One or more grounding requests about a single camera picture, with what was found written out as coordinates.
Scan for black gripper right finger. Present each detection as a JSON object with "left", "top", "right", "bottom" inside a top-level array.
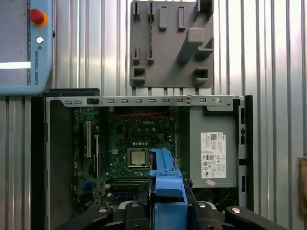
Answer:
[{"left": 186, "top": 178, "right": 288, "bottom": 230}]

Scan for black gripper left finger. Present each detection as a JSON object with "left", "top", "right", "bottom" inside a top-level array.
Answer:
[{"left": 55, "top": 182, "right": 151, "bottom": 230}]

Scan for hard disk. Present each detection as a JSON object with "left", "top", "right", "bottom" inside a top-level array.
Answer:
[{"left": 139, "top": 148, "right": 190, "bottom": 230}]

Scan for black RAM slot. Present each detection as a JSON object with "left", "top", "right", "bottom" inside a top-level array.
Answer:
[{"left": 112, "top": 178, "right": 147, "bottom": 190}]

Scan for silver CPU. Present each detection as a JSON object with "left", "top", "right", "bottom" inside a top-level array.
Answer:
[{"left": 129, "top": 150, "right": 152, "bottom": 166}]

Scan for black CPU socket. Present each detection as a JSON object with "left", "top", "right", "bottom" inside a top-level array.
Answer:
[{"left": 126, "top": 146, "right": 154, "bottom": 172}]

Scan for grey power supply unit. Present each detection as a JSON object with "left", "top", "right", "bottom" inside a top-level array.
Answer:
[{"left": 189, "top": 106, "right": 238, "bottom": 189}]

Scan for green motherboard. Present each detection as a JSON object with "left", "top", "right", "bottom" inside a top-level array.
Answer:
[{"left": 71, "top": 106, "right": 190, "bottom": 214}]

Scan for black PC case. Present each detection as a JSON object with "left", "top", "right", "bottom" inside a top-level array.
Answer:
[{"left": 30, "top": 88, "right": 254, "bottom": 230}]

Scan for grey parts rack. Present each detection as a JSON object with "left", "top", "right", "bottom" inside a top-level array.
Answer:
[{"left": 129, "top": 0, "right": 215, "bottom": 88}]

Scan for pale blue teach pendant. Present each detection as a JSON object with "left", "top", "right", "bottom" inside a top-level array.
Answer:
[{"left": 0, "top": 0, "right": 55, "bottom": 96}]

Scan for brown square base plate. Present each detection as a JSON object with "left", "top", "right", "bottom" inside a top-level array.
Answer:
[{"left": 297, "top": 157, "right": 307, "bottom": 220}]

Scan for red twisted wire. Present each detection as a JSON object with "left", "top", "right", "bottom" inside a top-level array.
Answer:
[{"left": 114, "top": 111, "right": 177, "bottom": 118}]

